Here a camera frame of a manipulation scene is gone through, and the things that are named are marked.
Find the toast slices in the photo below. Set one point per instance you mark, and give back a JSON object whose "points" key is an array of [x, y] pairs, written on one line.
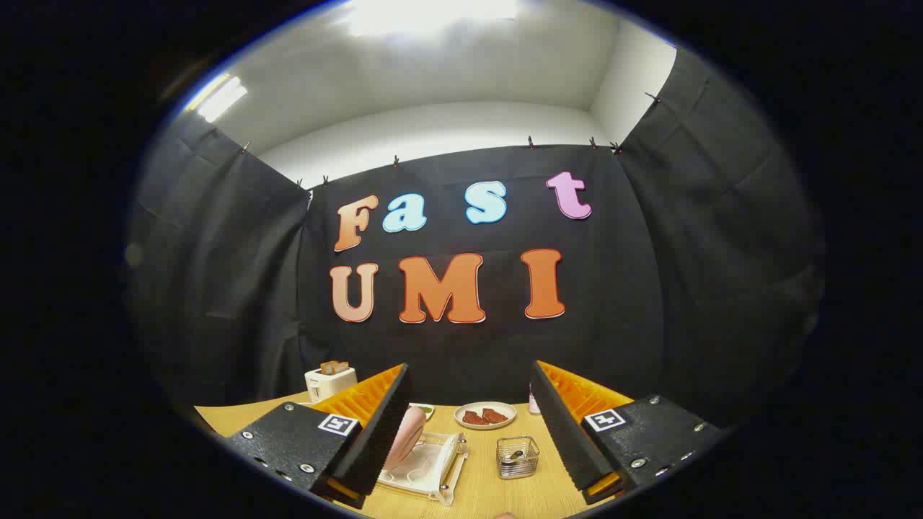
{"points": [[334, 367]]}

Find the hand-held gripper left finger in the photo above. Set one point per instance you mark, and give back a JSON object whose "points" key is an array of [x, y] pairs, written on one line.
{"points": [[382, 440]]}

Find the black backdrop cloth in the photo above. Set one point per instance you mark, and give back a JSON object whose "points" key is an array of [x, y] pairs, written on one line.
{"points": [[613, 288]]}

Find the plastic water bottle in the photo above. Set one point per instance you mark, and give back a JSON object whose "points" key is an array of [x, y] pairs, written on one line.
{"points": [[533, 405]]}

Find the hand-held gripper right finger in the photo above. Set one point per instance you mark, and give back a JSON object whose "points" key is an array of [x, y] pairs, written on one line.
{"points": [[566, 440]]}

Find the white divided snack tray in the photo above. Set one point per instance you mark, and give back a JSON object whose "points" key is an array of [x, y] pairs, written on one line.
{"points": [[424, 411]]}

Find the white plate with meat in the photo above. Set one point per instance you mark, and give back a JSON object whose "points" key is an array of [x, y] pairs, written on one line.
{"points": [[505, 425]]}

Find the white toaster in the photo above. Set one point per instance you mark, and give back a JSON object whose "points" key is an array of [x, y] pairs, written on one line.
{"points": [[328, 383]]}

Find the pink plate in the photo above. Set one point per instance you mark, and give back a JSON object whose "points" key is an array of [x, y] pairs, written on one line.
{"points": [[407, 432]]}

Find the red meat piece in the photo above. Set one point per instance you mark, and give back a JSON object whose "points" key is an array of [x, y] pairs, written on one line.
{"points": [[496, 415], [474, 418]]}

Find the ceiling light panel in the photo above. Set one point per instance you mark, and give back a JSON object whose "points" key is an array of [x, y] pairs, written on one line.
{"points": [[222, 99]]}

